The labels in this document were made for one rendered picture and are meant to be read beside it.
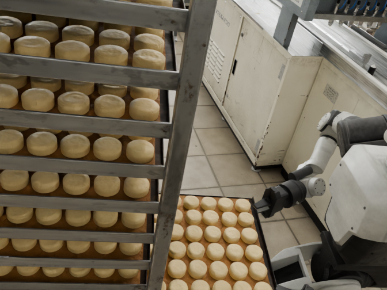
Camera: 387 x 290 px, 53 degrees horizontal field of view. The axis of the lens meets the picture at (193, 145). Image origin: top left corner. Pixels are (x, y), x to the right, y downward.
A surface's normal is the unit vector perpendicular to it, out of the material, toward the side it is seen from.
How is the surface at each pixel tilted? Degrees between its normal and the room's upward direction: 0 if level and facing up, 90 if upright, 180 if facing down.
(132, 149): 0
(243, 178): 0
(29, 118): 90
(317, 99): 90
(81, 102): 0
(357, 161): 45
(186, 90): 90
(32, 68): 90
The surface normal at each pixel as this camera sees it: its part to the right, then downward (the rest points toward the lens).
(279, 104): 0.29, 0.62
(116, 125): 0.07, 0.62
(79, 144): 0.16, -0.78
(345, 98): -0.94, 0.06
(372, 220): -0.63, 0.31
